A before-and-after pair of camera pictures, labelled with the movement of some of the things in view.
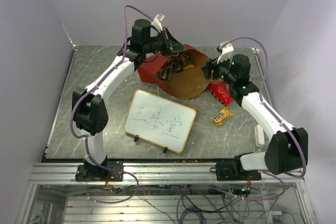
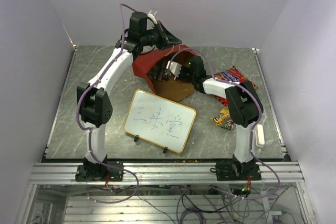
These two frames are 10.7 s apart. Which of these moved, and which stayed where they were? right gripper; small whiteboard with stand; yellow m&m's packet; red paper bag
Moved: right gripper; red paper bag
Stayed: yellow m&m's packet; small whiteboard with stand
